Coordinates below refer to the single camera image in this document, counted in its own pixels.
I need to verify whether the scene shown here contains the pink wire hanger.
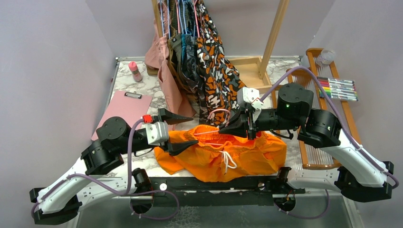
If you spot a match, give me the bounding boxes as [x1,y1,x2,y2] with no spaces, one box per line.
[192,108,262,147]

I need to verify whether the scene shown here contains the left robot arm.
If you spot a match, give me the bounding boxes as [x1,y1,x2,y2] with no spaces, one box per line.
[29,108,197,225]

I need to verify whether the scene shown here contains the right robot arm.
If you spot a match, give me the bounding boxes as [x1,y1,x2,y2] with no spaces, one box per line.
[219,83,393,202]

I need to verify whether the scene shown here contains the pink hanging shorts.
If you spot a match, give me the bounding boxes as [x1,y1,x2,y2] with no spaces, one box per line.
[144,21,196,117]

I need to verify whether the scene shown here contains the orange camouflage hanging shorts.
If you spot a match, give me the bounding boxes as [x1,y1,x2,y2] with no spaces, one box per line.
[199,4,245,124]

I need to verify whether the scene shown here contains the dark patterned hanging shorts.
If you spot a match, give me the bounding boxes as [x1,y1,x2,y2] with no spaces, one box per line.
[167,0,215,115]

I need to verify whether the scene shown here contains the pink clipboard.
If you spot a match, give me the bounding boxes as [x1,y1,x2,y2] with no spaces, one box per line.
[96,90,152,140]

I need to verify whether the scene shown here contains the wooden clothes rack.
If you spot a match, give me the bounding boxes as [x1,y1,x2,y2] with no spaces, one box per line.
[146,0,290,95]

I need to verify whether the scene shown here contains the pink bottle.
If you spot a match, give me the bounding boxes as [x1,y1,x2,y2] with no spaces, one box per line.
[128,61,143,82]

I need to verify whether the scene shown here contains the wooden tiered rack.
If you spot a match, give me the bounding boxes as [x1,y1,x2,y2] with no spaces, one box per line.
[287,48,361,170]

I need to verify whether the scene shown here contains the pack of coloured markers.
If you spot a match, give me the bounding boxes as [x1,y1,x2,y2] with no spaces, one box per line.
[318,76,359,102]

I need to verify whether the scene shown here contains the clear plastic cup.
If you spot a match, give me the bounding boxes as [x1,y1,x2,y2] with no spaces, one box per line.
[315,49,336,67]

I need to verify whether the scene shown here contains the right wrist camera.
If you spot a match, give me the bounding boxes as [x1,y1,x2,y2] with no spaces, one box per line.
[237,86,264,122]

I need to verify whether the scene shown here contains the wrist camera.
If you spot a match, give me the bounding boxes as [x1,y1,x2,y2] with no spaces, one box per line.
[142,115,159,146]
[237,86,264,122]

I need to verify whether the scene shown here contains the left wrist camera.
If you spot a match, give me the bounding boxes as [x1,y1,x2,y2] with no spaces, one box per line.
[142,115,159,146]

